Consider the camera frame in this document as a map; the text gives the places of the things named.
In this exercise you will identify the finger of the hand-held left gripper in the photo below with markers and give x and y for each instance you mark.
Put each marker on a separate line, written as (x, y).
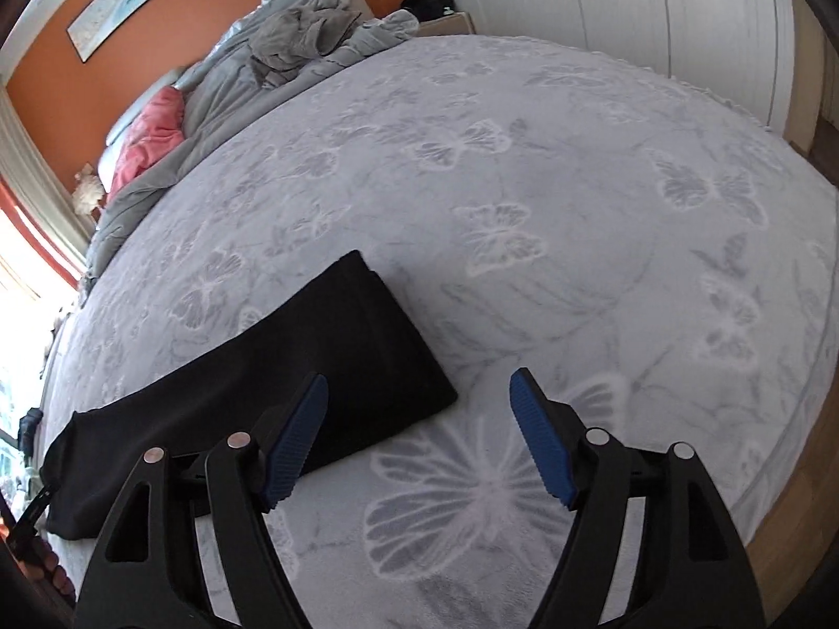
(29, 514)

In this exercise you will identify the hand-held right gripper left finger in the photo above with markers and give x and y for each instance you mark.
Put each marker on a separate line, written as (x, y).
(295, 439)

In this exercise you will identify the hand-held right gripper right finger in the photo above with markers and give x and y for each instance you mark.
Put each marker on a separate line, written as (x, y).
(541, 439)

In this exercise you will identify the black pants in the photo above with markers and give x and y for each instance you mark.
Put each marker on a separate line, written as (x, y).
(367, 341)

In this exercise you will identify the person's left hand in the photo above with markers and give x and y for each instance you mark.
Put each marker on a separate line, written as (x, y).
(49, 573)

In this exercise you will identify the dark blue clothing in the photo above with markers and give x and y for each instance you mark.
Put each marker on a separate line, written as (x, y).
(31, 431)

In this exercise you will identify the grey butterfly print blanket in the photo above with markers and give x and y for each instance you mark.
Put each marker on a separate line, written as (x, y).
(557, 242)

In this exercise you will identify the orange curtain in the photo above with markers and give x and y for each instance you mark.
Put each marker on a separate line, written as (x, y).
(39, 239)

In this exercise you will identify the white feather table lamp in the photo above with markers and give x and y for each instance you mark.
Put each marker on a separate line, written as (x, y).
(88, 190)

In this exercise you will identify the pink pillow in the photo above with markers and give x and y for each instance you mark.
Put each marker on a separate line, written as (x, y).
(151, 137)

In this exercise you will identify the white curtain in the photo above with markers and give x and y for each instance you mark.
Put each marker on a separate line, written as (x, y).
(39, 170)

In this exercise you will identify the grey duvet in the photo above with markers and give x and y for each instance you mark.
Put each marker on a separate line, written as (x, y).
(223, 98)

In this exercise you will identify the crumpled grey garment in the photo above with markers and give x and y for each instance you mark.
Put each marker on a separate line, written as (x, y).
(295, 39)

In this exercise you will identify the wooden bedside table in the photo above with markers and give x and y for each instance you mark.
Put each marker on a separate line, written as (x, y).
(452, 25)

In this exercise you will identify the white wardrobe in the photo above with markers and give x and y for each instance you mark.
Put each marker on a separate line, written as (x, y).
(623, 0)

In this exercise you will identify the black clothing heap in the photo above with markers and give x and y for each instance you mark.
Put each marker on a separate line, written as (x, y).
(426, 5)

